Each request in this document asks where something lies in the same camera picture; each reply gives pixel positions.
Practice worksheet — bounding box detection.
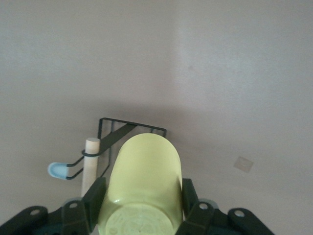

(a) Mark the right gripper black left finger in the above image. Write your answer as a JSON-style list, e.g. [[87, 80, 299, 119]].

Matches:
[[0, 177, 107, 235]]

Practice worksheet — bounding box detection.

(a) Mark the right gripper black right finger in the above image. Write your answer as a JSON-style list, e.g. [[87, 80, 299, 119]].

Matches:
[[175, 178, 272, 235]]

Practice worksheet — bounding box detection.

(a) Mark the black wire cup holder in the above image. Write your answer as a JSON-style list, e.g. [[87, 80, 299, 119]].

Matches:
[[47, 117, 167, 198]]

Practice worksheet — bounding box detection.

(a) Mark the yellow plastic cup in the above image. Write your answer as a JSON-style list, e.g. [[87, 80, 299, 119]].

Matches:
[[97, 133, 184, 235]]

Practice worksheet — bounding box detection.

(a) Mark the small square tape patch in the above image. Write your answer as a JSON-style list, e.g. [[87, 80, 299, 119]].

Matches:
[[233, 156, 254, 173]]

